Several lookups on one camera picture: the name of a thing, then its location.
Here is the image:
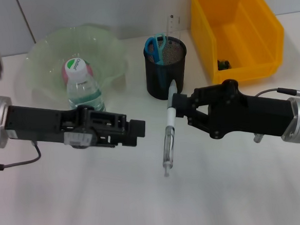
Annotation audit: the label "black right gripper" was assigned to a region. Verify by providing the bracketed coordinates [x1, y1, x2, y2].
[170, 74, 298, 145]

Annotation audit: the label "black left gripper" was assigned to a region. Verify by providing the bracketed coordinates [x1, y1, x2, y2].
[2, 96, 139, 156]

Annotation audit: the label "grey white ballpoint pen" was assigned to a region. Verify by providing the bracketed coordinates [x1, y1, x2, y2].
[156, 79, 184, 178]

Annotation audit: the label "clear green-label water bottle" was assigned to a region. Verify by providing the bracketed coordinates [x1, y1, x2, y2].
[63, 55, 107, 116]

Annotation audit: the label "green plastic wrapper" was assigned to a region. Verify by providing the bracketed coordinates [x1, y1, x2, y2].
[217, 58, 233, 71]

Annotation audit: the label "blue sheathed scissors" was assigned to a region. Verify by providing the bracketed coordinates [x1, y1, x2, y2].
[144, 33, 171, 92]

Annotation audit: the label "pink peach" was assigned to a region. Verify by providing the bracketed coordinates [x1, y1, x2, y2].
[60, 60, 96, 85]

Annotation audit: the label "transparent plastic ruler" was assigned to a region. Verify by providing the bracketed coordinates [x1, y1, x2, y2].
[165, 13, 183, 42]

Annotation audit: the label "black mesh pen holder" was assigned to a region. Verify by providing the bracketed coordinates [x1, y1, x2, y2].
[142, 35, 191, 102]

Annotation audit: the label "green glass fruit bowl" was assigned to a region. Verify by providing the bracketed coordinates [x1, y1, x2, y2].
[10, 21, 132, 107]

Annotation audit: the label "yellow plastic bin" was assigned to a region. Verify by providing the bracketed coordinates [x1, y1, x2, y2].
[189, 0, 289, 87]

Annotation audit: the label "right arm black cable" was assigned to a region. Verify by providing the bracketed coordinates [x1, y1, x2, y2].
[250, 86, 300, 144]

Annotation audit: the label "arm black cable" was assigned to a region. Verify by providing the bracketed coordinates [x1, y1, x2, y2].
[0, 142, 43, 172]
[250, 86, 300, 144]

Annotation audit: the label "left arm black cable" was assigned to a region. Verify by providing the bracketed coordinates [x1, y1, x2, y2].
[0, 142, 43, 172]

